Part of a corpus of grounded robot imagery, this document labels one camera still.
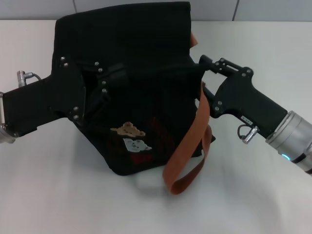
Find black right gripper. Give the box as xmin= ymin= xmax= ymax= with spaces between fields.
xmin=199 ymin=55 xmax=288 ymax=137

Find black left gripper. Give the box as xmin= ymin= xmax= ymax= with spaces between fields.
xmin=2 ymin=56 xmax=129 ymax=137

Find black food bag orange handles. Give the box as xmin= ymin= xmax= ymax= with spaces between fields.
xmin=52 ymin=1 xmax=216 ymax=195

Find metal left gripper cable connector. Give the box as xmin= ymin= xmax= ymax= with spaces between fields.
xmin=16 ymin=70 xmax=46 ymax=87

